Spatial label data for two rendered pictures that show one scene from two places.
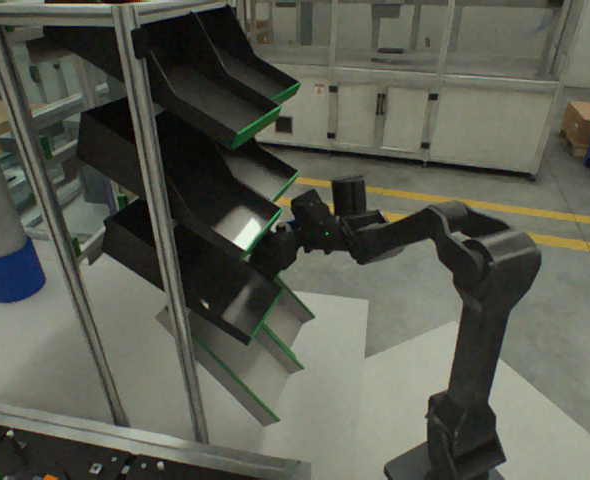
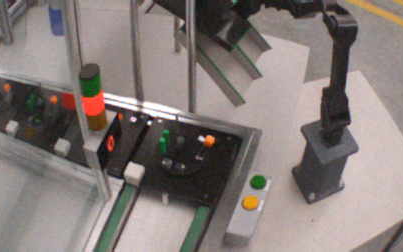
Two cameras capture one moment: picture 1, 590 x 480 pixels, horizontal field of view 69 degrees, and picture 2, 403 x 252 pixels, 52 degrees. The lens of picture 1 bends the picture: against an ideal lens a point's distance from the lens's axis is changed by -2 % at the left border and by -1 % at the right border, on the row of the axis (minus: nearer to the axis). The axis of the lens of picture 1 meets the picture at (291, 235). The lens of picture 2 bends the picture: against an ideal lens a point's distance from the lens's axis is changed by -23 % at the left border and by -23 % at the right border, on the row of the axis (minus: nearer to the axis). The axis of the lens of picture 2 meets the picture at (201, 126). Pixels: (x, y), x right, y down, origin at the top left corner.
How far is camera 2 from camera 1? 0.66 m
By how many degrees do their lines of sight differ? 17
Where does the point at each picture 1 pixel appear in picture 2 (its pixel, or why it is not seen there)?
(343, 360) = (289, 82)
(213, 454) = (202, 120)
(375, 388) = (307, 101)
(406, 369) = not seen: hidden behind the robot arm
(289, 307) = (254, 40)
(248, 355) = (227, 63)
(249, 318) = (231, 38)
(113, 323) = (124, 46)
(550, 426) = (389, 132)
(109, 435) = (136, 105)
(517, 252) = (348, 23)
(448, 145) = not seen: outside the picture
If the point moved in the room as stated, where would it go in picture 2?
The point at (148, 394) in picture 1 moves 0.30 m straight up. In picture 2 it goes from (152, 90) to (148, 21)
